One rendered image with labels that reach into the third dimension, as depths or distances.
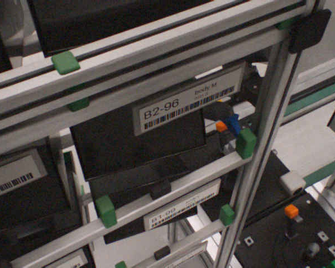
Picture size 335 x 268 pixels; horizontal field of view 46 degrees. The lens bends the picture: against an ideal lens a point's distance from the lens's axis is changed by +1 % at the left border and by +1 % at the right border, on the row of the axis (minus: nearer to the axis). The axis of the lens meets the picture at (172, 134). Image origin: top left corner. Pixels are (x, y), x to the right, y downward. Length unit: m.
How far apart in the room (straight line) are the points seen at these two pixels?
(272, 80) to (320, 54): 2.57
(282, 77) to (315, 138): 0.86
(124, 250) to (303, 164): 0.52
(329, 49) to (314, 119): 1.78
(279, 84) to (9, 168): 0.21
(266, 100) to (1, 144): 0.23
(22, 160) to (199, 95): 0.12
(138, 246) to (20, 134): 0.80
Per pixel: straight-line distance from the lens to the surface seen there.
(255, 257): 0.91
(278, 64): 0.33
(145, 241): 1.02
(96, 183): 0.65
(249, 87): 0.75
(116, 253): 1.02
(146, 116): 0.26
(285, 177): 0.99
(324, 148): 1.17
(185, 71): 0.26
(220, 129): 0.94
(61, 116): 0.23
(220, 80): 0.28
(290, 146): 1.14
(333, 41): 3.06
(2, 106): 0.21
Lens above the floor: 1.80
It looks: 53 degrees down
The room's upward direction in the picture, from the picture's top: 1 degrees clockwise
